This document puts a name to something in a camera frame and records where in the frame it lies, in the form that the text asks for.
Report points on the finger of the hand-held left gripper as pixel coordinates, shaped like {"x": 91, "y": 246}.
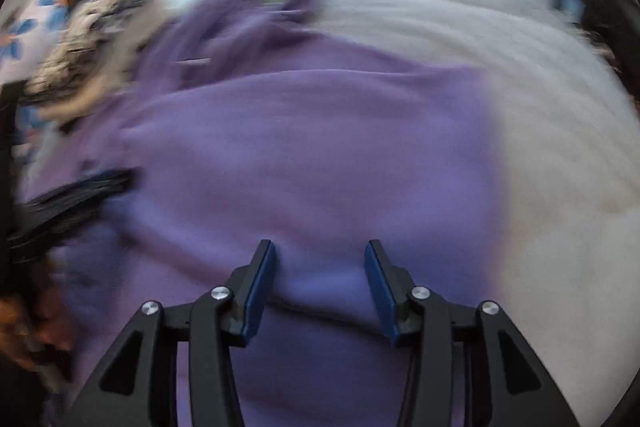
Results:
{"x": 90, "y": 187}
{"x": 55, "y": 227}

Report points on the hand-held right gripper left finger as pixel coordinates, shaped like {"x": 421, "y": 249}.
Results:
{"x": 260, "y": 287}

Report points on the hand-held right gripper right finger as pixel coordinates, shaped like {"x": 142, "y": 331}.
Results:
{"x": 382, "y": 297}

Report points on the purple sweatshirt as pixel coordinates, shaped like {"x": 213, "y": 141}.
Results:
{"x": 300, "y": 147}

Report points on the person's left hand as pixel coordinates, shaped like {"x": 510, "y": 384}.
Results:
{"x": 25, "y": 327}

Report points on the blue floral folded quilt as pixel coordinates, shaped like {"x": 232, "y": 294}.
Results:
{"x": 25, "y": 37}

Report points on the black white patterned folded garment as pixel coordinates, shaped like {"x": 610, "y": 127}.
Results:
{"x": 85, "y": 37}

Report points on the light blue fleece blanket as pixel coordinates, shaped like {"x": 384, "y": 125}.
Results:
{"x": 500, "y": 32}

